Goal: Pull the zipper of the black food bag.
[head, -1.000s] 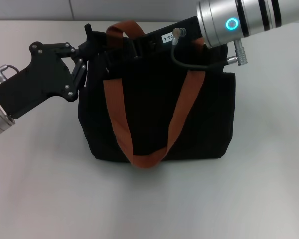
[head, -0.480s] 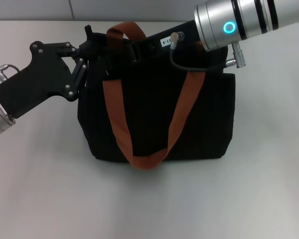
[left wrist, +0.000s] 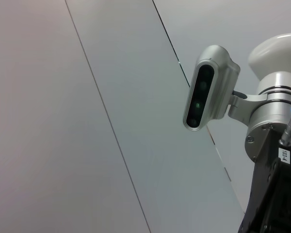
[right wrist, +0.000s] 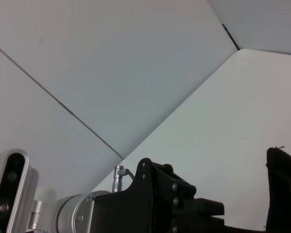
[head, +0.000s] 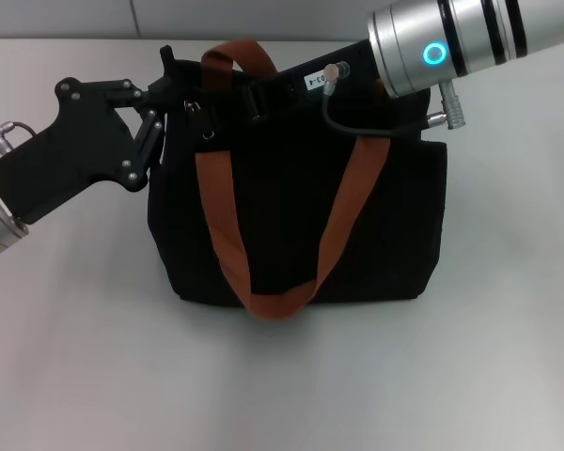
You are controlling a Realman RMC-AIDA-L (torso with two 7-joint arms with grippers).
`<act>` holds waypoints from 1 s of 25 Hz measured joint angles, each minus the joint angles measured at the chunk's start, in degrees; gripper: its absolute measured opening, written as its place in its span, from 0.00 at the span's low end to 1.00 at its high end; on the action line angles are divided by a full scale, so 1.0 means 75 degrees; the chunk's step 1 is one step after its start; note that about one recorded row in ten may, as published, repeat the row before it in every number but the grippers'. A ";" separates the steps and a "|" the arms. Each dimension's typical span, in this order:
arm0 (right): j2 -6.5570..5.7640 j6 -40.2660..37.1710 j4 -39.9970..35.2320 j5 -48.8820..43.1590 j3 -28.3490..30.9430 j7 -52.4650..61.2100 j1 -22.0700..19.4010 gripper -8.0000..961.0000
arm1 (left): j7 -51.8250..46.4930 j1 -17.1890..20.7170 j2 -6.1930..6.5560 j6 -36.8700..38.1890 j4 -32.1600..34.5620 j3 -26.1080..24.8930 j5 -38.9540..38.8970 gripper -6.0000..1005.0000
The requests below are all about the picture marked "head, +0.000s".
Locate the black bag with orange straps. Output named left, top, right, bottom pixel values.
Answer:
left=146, top=39, right=448, bottom=323

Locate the right gripper cable with connectors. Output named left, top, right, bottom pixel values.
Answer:
left=320, top=60, right=470, bottom=138

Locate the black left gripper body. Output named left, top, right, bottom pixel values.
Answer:
left=0, top=77, right=150, bottom=226

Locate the silver zipper pull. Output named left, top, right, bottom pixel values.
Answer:
left=182, top=100, right=217, bottom=142

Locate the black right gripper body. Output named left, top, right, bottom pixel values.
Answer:
left=274, top=40, right=383, bottom=107

